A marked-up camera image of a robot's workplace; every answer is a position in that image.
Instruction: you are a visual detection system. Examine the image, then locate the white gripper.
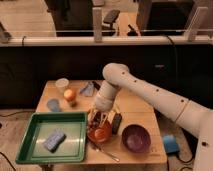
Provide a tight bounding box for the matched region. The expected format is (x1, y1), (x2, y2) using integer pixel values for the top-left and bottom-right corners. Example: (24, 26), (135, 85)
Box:
(88, 92), (116, 125)

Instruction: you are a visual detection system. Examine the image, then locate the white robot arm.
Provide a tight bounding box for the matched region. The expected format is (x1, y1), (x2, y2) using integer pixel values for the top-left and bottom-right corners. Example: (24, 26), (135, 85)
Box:
(94, 63), (213, 171)

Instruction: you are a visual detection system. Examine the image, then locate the red bowl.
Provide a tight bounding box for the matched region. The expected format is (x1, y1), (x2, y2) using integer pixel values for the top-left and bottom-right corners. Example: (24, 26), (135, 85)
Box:
(87, 121), (112, 143)

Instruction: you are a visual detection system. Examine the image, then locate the purple bowl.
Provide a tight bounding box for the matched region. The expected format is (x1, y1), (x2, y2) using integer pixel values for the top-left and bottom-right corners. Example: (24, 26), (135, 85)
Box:
(122, 124), (151, 153)

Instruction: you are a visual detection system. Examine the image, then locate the black rectangular block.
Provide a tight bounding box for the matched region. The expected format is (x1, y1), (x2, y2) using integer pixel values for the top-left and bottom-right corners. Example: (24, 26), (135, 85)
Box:
(112, 113), (122, 135)

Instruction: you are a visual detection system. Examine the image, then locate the blue cloth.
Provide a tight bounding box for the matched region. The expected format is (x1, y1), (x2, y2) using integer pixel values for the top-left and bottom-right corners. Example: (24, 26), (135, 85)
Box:
(79, 82), (94, 97)

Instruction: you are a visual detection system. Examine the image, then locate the orange apple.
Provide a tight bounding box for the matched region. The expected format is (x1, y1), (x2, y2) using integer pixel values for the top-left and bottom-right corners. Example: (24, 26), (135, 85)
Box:
(63, 89), (76, 102)

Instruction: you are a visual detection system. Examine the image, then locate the metal spoon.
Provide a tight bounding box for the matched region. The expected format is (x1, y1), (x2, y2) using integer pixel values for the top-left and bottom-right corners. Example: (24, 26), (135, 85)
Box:
(90, 142), (120, 162)

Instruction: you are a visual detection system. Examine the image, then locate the wooden table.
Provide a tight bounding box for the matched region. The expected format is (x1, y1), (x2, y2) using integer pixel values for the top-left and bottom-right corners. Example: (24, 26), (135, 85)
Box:
(36, 81), (167, 165)

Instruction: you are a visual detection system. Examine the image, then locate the light blue small plate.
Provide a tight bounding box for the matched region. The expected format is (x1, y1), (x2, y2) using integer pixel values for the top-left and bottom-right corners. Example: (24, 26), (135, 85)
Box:
(47, 99), (61, 112)

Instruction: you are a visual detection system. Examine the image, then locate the clear plastic cup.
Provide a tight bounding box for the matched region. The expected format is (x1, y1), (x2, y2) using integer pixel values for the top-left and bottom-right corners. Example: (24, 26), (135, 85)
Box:
(55, 78), (69, 93)

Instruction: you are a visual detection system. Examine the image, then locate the green plastic tray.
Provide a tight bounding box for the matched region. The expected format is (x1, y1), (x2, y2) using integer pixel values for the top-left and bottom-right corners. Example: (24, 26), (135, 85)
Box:
(16, 112), (87, 165)

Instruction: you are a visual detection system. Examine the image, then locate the blue sponge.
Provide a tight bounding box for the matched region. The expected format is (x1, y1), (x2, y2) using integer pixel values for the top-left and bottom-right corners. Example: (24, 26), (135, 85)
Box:
(43, 129), (66, 152)

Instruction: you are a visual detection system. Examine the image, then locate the blue box on floor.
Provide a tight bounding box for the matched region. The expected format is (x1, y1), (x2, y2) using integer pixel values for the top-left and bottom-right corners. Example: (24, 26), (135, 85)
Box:
(163, 135), (180, 154)

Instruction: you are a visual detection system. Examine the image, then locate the black office chair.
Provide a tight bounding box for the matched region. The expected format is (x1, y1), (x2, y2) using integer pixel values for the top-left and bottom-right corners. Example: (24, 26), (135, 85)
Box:
(103, 10), (120, 29)

